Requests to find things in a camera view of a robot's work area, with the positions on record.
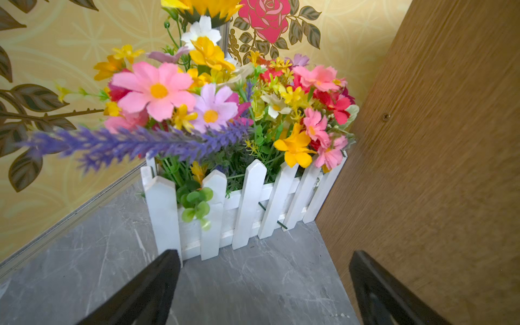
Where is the wooden shelf unit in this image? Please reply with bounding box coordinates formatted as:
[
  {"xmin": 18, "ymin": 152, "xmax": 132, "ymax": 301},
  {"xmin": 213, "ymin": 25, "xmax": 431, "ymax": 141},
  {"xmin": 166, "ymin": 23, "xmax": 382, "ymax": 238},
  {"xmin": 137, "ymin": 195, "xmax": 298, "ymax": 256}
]
[{"xmin": 317, "ymin": 1, "xmax": 519, "ymax": 324}]

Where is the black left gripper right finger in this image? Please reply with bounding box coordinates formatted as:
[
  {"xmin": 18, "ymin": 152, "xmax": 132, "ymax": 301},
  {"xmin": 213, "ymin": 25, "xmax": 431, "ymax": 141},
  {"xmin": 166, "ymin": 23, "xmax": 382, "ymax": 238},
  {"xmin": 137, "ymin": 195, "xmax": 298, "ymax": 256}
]
[{"xmin": 349, "ymin": 251, "xmax": 449, "ymax": 324}]

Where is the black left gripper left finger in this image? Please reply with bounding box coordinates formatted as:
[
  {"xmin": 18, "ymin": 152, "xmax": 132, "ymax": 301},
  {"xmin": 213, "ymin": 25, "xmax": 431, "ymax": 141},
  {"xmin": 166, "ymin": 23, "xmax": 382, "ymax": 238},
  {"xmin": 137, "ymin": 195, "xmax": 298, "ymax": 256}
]
[{"xmin": 79, "ymin": 250, "xmax": 181, "ymax": 325}]

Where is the artificial flowers white fence planter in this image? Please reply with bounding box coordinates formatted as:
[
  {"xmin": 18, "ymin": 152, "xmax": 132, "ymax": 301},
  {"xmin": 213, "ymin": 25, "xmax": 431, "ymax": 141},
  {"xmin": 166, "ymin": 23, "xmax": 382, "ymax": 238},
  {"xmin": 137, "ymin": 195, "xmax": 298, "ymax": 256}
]
[{"xmin": 18, "ymin": 0, "xmax": 360, "ymax": 261}]

